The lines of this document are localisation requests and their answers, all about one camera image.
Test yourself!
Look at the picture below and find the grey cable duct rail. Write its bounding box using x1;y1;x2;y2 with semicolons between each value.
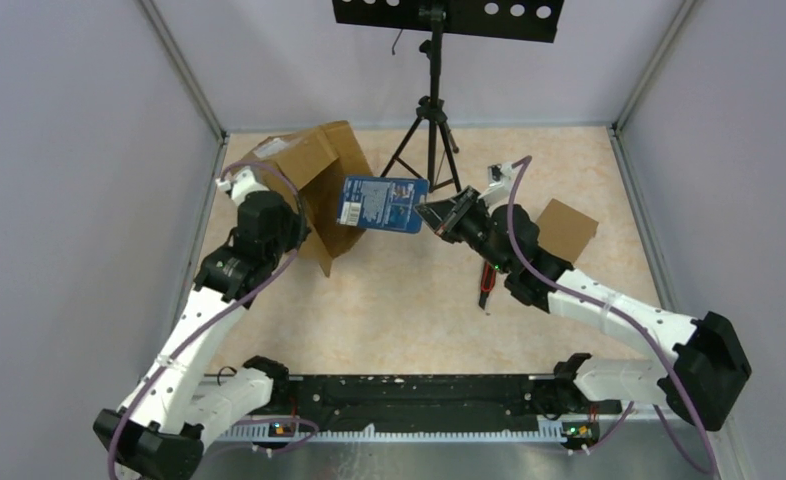
216;422;567;444

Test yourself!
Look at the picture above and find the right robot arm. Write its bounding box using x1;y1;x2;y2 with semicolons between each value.
415;187;753;432

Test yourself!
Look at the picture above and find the large cardboard box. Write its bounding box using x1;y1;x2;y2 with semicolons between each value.
241;120;372;277

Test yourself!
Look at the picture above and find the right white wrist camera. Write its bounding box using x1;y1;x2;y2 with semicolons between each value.
479;160;523;208

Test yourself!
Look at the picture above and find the blue blister pack item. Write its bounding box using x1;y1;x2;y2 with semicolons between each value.
335;175;429;234

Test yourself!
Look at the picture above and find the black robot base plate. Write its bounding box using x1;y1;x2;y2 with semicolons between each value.
251;374;623;434

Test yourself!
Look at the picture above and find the black perforated plate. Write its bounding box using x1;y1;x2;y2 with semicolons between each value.
331;0;564;43

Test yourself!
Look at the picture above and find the small cardboard box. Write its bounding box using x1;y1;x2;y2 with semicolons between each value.
536;198;599;263

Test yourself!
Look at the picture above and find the red black utility knife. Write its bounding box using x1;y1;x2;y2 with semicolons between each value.
478;261;496;311

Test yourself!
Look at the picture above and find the black tripod stand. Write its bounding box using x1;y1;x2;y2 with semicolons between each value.
380;1;462;192

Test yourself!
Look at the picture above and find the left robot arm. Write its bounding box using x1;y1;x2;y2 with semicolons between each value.
93;189;310;479

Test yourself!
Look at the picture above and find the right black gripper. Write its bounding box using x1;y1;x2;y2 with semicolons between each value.
413;186;511;275

